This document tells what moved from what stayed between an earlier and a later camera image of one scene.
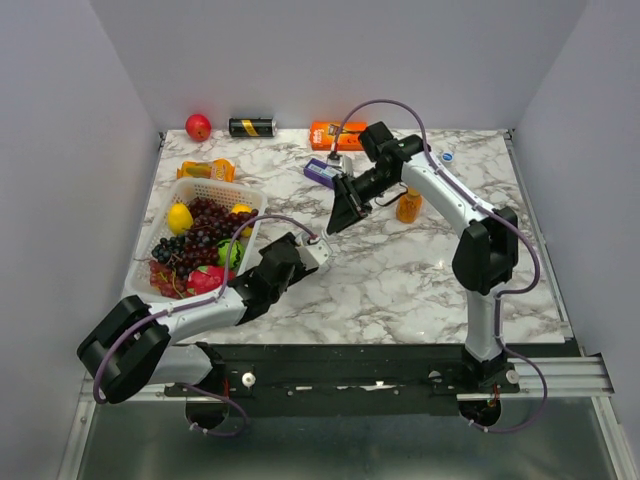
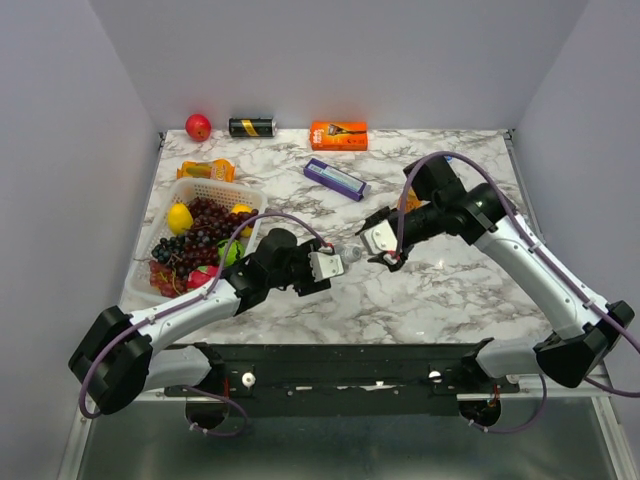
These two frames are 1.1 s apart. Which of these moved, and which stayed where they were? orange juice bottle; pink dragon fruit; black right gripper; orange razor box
Moved: black right gripper
Stayed: orange juice bottle; pink dragon fruit; orange razor box
